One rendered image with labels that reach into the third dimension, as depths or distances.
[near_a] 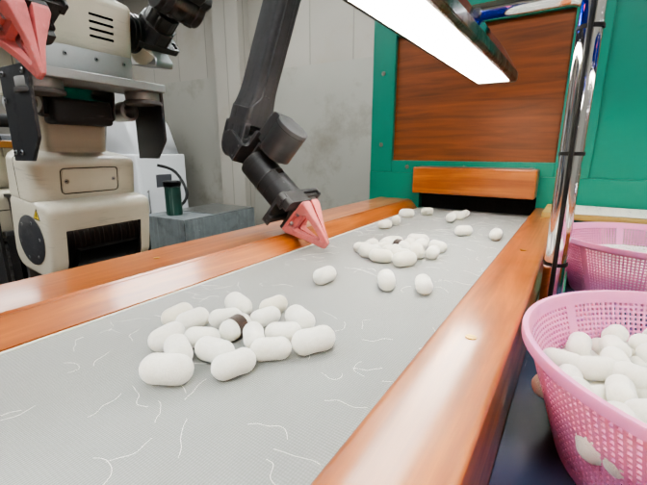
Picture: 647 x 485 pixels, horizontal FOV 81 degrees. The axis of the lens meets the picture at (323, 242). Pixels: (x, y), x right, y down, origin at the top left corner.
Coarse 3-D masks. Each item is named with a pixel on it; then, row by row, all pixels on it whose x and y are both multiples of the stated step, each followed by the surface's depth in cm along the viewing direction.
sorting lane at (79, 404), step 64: (320, 256) 60; (448, 256) 60; (128, 320) 38; (320, 320) 38; (384, 320) 38; (0, 384) 27; (64, 384) 27; (128, 384) 27; (192, 384) 27; (256, 384) 27; (320, 384) 27; (384, 384) 27; (0, 448) 21; (64, 448) 21; (128, 448) 21; (192, 448) 21; (256, 448) 21; (320, 448) 21
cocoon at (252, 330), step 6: (246, 324) 33; (252, 324) 33; (258, 324) 33; (246, 330) 32; (252, 330) 32; (258, 330) 32; (246, 336) 31; (252, 336) 31; (258, 336) 31; (264, 336) 32; (246, 342) 31
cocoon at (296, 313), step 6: (294, 306) 36; (300, 306) 36; (288, 312) 36; (294, 312) 35; (300, 312) 35; (306, 312) 35; (288, 318) 35; (294, 318) 35; (300, 318) 34; (306, 318) 34; (312, 318) 34; (300, 324) 34; (306, 324) 34; (312, 324) 34
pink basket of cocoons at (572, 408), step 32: (544, 320) 34; (576, 320) 36; (608, 320) 37; (544, 384) 27; (576, 384) 22; (576, 416) 24; (608, 416) 20; (576, 448) 25; (608, 448) 22; (640, 448) 20; (576, 480) 27; (608, 480) 23; (640, 480) 21
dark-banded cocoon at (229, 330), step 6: (246, 318) 34; (222, 324) 33; (228, 324) 33; (234, 324) 33; (222, 330) 33; (228, 330) 33; (234, 330) 33; (240, 330) 33; (222, 336) 33; (228, 336) 33; (234, 336) 33
